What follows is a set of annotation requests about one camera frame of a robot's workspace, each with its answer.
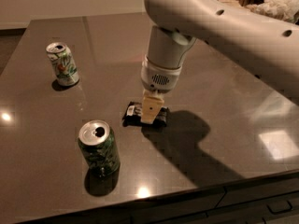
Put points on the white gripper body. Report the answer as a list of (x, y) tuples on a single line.
[(159, 77)]

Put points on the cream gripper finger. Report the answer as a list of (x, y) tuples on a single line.
[(152, 103)]

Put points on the black rxbar chocolate bar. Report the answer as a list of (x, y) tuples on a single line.
[(132, 116)]

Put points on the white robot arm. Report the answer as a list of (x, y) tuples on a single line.
[(263, 46)]

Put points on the dark green soda can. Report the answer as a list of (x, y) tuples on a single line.
[(97, 142)]

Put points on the white 7up soda can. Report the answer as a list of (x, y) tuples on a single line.
[(63, 64)]

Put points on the dark drawer handle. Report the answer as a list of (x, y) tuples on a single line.
[(280, 207)]

